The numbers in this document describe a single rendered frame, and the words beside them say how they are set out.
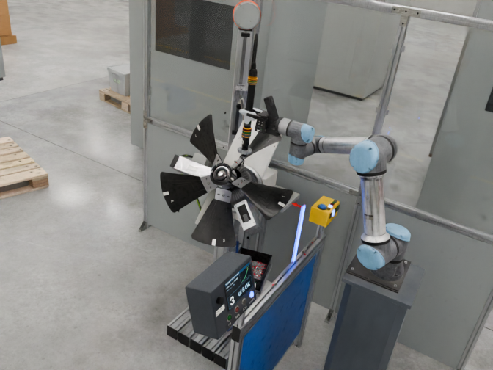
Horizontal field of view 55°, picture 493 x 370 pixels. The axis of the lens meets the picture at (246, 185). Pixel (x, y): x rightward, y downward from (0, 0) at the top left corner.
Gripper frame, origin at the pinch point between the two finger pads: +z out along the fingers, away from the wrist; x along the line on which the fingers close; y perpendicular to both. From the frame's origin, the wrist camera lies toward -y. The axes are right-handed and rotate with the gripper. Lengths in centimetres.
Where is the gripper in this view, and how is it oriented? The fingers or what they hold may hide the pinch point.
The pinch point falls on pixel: (244, 109)
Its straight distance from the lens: 223.2
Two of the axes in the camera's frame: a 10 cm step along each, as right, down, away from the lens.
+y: -1.1, 8.7, 4.8
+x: 5.2, -3.6, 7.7
